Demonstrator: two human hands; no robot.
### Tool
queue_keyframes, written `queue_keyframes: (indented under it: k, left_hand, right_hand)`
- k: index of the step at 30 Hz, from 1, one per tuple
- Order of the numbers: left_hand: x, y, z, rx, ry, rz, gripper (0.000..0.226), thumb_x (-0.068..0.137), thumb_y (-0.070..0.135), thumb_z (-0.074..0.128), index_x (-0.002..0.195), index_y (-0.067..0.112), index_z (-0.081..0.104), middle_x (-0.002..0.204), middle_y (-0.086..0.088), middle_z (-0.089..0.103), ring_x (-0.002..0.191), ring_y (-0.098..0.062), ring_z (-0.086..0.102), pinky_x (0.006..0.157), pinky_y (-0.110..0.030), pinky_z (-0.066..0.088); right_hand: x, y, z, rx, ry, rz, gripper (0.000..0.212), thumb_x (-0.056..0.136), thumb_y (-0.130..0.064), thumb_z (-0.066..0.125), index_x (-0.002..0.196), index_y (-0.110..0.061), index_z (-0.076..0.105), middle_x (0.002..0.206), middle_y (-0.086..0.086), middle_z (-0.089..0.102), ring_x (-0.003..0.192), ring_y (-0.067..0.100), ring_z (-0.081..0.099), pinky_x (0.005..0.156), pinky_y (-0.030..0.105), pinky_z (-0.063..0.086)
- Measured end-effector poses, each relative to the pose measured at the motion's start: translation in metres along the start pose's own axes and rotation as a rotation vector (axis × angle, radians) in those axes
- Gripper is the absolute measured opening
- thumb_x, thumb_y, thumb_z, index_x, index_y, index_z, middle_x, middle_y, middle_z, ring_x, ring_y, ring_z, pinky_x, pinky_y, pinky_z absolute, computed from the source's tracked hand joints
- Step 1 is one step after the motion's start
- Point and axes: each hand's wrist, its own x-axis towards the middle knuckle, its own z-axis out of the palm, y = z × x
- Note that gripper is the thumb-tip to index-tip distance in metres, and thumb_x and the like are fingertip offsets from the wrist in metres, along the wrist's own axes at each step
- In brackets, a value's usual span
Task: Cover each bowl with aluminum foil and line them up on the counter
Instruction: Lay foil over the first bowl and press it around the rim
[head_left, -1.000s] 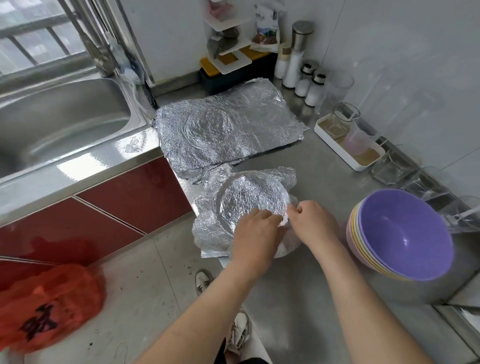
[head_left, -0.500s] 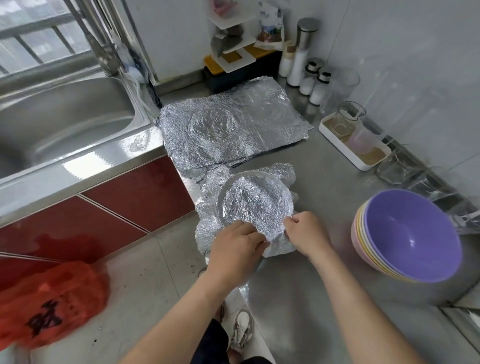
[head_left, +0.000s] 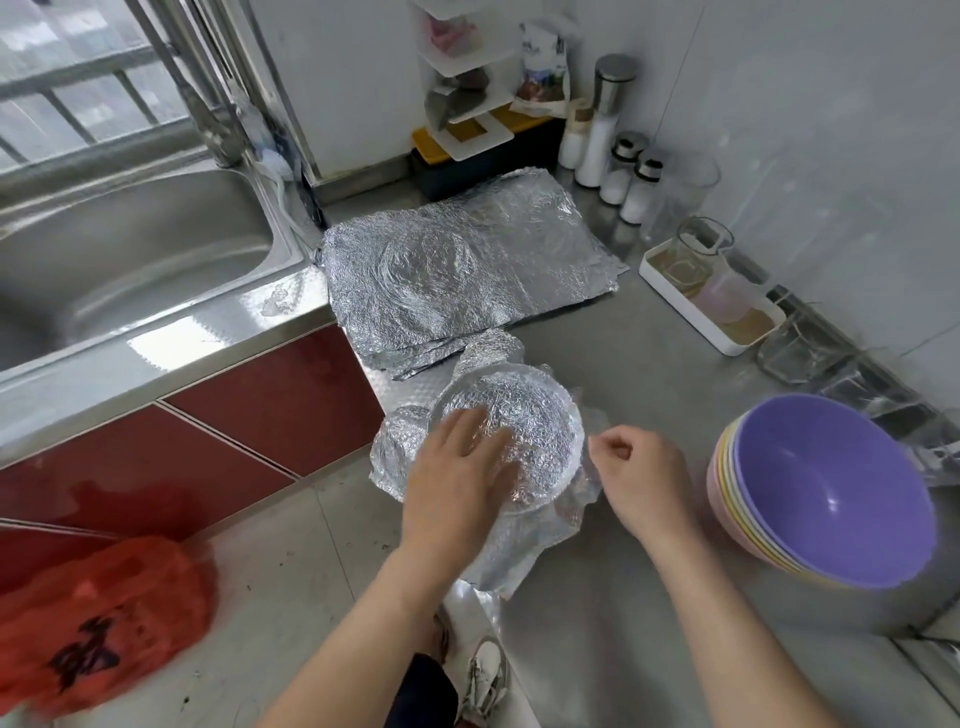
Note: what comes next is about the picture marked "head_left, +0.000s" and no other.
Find pink bowl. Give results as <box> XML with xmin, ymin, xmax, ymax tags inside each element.
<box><xmin>705</xmin><ymin>417</ymin><xmax>827</xmax><ymax>588</ymax></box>

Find white corner shelf rack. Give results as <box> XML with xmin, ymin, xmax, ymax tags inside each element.
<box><xmin>412</xmin><ymin>0</ymin><xmax>579</xmax><ymax>162</ymax></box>

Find foil-covered bowl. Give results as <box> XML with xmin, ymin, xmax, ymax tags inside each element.
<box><xmin>369</xmin><ymin>330</ymin><xmax>609</xmax><ymax>602</ymax></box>

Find purple bowl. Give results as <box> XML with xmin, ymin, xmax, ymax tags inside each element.
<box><xmin>735</xmin><ymin>393</ymin><xmax>939</xmax><ymax>590</ymax></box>

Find person's dark trousers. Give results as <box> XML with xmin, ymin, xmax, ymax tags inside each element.
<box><xmin>382</xmin><ymin>652</ymin><xmax>459</xmax><ymax>728</ymax></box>

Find person's right forearm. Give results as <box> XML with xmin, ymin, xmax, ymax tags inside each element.
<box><xmin>645</xmin><ymin>517</ymin><xmax>842</xmax><ymax>728</ymax></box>

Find person's left forearm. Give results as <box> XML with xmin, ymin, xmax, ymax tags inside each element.
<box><xmin>255</xmin><ymin>547</ymin><xmax>489</xmax><ymax>728</ymax></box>

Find person's right hand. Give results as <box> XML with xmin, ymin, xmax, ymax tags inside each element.
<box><xmin>585</xmin><ymin>423</ymin><xmax>702</xmax><ymax>554</ymax></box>

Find red kitchen cabinet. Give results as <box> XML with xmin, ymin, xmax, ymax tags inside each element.
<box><xmin>0</xmin><ymin>322</ymin><xmax>384</xmax><ymax>594</ymax></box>

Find small white tan-capped bottle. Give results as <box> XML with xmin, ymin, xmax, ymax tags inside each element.
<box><xmin>558</xmin><ymin>99</ymin><xmax>594</xmax><ymax>171</ymax></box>

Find white rectangular tray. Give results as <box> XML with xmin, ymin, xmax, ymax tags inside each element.
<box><xmin>639</xmin><ymin>240</ymin><xmax>788</xmax><ymax>359</ymax></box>

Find metal window railing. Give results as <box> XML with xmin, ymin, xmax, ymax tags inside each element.
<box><xmin>0</xmin><ymin>45</ymin><xmax>167</xmax><ymax>167</ymax></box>

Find steel faucet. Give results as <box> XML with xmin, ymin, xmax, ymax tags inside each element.
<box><xmin>127</xmin><ymin>0</ymin><xmax>251</xmax><ymax>167</ymax></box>

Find red plastic bag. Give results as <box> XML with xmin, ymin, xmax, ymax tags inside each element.
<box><xmin>0</xmin><ymin>535</ymin><xmax>216</xmax><ymax>719</ymax></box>

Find white shaker with black lid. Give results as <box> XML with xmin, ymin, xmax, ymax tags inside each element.
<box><xmin>619</xmin><ymin>150</ymin><xmax>668</xmax><ymax>227</ymax></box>
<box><xmin>600</xmin><ymin>130</ymin><xmax>650</xmax><ymax>207</ymax></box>

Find person's left hand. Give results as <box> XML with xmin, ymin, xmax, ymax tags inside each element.
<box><xmin>397</xmin><ymin>405</ymin><xmax>522</xmax><ymax>579</ymax></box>

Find colourful snack packet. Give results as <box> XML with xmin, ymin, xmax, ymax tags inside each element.
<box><xmin>514</xmin><ymin>22</ymin><xmax>575</xmax><ymax>107</ymax></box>

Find stainless steel sink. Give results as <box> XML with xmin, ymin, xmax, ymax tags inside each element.
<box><xmin>0</xmin><ymin>150</ymin><xmax>333</xmax><ymax>470</ymax></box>

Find pink translucent cup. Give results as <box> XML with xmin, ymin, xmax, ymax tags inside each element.
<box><xmin>697</xmin><ymin>262</ymin><xmax>767</xmax><ymax>326</ymax></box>

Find tall white steel-capped bottle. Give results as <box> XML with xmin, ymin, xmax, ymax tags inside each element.
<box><xmin>576</xmin><ymin>54</ymin><xmax>639</xmax><ymax>189</ymax></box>

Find stack of aluminium foil sheets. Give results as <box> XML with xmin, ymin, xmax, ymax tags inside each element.
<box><xmin>318</xmin><ymin>165</ymin><xmax>629</xmax><ymax>380</ymax></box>

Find white dish brush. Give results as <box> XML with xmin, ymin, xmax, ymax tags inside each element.
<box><xmin>240</xmin><ymin>138</ymin><xmax>299</xmax><ymax>182</ymax></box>

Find person's right white shoe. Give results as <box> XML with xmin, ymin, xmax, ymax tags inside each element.
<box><xmin>457</xmin><ymin>637</ymin><xmax>512</xmax><ymax>723</ymax></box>

